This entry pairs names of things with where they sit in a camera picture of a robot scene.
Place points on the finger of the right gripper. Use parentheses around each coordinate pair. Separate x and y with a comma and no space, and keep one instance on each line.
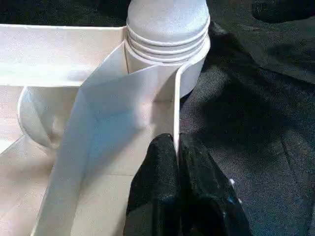
(283,9)

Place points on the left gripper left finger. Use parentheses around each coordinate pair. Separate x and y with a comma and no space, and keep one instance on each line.
(155,191)

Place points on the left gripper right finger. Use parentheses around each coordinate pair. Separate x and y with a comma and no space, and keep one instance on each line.
(204,196)

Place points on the white plastic table top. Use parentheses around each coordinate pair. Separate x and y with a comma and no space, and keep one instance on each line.
(61,49)

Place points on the white plastic table leg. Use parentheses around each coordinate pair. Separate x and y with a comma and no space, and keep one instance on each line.
(167,19)

